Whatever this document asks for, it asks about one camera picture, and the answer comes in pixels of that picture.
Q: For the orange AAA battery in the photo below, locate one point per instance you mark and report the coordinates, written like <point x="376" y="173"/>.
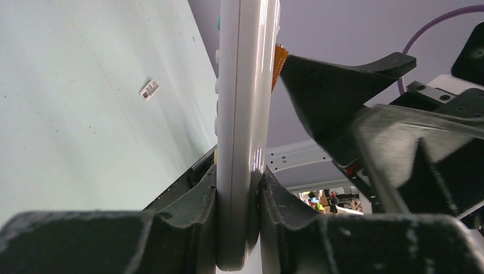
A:
<point x="281" y="55"/>

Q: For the white AC remote control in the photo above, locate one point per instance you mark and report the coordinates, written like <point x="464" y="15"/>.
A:
<point x="245" y="57"/>

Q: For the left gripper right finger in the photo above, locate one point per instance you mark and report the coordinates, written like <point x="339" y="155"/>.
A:
<point x="297" y="239"/>

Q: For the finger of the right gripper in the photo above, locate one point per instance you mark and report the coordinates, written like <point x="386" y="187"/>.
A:
<point x="397" y="142"/>
<point x="328" y="96"/>

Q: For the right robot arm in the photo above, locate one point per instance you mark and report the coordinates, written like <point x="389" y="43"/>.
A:
<point x="462" y="171"/>

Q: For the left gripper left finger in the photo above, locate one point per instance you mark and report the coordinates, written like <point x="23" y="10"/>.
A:
<point x="179" y="238"/>

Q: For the white battery cover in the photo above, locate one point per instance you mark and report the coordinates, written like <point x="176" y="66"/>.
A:
<point x="149" y="90"/>

